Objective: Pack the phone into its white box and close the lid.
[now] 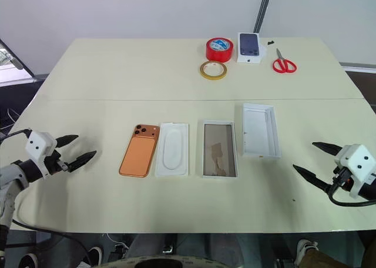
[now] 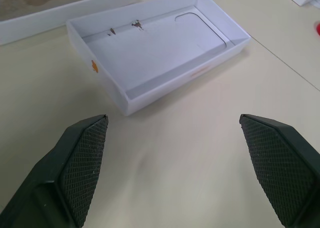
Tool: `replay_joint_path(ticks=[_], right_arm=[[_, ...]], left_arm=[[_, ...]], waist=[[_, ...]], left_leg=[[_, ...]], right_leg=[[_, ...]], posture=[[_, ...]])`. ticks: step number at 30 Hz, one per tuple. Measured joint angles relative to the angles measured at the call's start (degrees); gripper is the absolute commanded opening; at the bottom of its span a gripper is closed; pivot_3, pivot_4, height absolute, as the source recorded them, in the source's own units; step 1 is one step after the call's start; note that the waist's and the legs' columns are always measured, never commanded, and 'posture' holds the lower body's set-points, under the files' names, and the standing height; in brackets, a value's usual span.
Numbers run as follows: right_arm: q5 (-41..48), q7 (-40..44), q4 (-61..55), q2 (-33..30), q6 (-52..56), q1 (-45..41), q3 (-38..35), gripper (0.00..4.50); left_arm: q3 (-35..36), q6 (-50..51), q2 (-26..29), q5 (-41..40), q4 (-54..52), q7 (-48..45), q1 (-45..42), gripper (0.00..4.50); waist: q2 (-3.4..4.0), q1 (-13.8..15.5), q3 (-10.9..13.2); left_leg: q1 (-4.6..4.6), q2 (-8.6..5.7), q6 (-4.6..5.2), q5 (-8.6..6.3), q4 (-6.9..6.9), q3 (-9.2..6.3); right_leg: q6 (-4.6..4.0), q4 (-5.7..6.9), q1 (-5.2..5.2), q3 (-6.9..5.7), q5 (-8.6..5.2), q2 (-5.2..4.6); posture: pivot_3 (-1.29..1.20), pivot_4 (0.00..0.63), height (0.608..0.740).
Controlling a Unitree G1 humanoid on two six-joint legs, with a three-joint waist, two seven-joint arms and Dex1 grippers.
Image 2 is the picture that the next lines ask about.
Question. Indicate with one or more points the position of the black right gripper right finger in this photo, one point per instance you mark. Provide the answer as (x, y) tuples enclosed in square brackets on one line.
[(287, 168)]

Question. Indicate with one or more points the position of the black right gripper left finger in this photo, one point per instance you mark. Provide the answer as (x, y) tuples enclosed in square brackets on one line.
[(50, 183)]

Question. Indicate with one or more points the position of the white cardboard box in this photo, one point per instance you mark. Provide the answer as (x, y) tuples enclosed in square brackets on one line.
[(155, 55)]

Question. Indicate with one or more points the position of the orange and white box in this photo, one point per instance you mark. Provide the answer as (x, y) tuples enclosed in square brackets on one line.
[(50, 15)]

